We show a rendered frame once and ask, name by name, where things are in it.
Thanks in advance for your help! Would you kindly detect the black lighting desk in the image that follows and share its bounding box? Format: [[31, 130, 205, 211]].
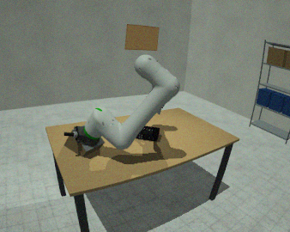
[[136, 126, 160, 142]]

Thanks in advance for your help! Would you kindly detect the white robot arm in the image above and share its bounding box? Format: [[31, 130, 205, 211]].
[[64, 55, 180, 150]]

